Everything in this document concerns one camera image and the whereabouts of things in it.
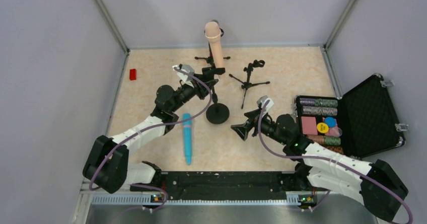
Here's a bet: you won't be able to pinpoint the round base mic stand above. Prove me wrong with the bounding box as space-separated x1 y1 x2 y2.
202 66 230 124

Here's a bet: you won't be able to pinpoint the black tripod mic stand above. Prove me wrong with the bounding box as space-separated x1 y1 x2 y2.
229 59 270 109

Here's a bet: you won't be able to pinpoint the shock mount tripod stand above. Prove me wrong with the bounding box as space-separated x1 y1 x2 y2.
194 28 231 67

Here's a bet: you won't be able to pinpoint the blue microphone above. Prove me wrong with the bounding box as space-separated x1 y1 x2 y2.
182 113 192 165

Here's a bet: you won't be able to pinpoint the beige microphone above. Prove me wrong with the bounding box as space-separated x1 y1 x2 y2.
204 21 225 68

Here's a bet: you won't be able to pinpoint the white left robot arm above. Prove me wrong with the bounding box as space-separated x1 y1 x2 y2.
83 74 218 194

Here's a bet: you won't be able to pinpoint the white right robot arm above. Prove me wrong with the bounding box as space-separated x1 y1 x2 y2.
231 109 414 223

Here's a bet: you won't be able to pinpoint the pink card in case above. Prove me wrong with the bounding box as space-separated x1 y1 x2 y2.
301 116 318 135

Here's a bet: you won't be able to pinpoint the yellow round chip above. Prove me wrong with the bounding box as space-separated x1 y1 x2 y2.
316 122 329 134

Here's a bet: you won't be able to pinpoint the small red block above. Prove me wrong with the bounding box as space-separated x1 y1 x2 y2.
129 68 137 81

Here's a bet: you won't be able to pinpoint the blue round chip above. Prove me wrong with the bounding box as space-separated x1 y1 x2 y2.
324 116 337 128

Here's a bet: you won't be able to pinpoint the black carrying case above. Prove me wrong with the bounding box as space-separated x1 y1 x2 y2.
294 73 406 159

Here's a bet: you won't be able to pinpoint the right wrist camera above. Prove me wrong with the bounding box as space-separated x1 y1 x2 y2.
256 95 274 117

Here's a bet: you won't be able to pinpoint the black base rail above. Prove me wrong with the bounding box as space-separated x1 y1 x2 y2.
160 171 320 201

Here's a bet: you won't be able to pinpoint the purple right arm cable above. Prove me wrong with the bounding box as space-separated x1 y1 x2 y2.
257 99 413 224

